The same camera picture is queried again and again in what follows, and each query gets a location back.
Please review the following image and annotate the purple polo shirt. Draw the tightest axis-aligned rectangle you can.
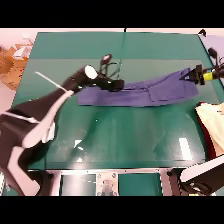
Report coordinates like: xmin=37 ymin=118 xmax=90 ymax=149
xmin=77 ymin=67 xmax=201 ymax=108

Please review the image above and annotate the cream garment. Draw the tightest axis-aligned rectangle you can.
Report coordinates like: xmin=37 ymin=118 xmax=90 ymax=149
xmin=194 ymin=101 xmax=224 ymax=158

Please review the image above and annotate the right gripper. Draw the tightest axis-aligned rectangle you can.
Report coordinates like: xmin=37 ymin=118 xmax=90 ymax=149
xmin=189 ymin=64 xmax=206 ymax=86

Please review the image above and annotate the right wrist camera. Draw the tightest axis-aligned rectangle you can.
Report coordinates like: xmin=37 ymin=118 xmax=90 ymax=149
xmin=207 ymin=47 xmax=224 ymax=69

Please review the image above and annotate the silver frame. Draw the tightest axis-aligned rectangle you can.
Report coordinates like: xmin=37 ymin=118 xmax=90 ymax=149
xmin=45 ymin=167 xmax=175 ymax=197

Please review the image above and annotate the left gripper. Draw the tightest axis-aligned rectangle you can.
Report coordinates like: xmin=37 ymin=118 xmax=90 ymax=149
xmin=97 ymin=77 xmax=126 ymax=93

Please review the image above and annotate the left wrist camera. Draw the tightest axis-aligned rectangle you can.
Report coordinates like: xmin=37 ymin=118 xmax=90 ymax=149
xmin=99 ymin=53 xmax=120 ymax=80

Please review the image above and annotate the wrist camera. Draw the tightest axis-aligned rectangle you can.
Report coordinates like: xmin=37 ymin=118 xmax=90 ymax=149
xmin=99 ymin=53 xmax=120 ymax=80
xmin=207 ymin=47 xmax=224 ymax=69

